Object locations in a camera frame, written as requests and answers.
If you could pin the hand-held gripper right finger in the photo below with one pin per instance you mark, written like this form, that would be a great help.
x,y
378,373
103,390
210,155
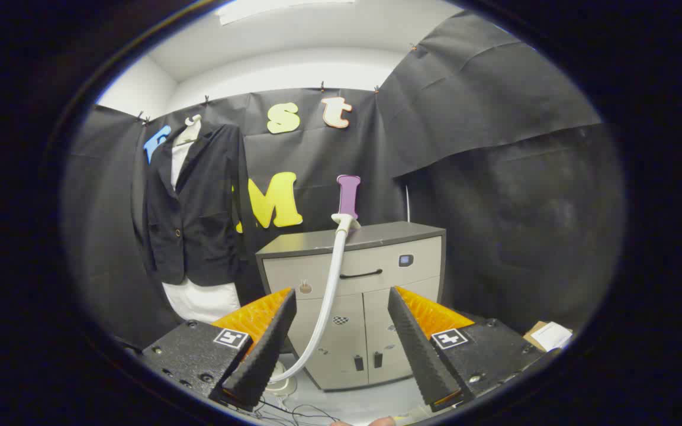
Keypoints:
x,y
415,343

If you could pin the cardboard box with white paper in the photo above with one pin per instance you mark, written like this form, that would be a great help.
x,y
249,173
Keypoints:
x,y
551,336

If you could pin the grey cabinet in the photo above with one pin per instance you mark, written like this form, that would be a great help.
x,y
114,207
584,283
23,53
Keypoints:
x,y
400,284

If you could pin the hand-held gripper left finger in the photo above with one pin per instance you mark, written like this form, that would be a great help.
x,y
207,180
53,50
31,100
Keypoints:
x,y
270,337

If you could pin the black backdrop cloth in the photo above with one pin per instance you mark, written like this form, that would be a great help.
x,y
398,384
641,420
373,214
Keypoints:
x,y
317,154

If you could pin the white garment steamer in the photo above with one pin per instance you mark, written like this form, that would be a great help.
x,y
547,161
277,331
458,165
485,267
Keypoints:
x,y
330,284

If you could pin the white shirt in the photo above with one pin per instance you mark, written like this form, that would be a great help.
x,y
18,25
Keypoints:
x,y
199,302

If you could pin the black jacket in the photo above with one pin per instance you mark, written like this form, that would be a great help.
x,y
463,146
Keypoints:
x,y
199,207

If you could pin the white clothes hanger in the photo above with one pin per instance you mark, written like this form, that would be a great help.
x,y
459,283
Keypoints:
x,y
190,133

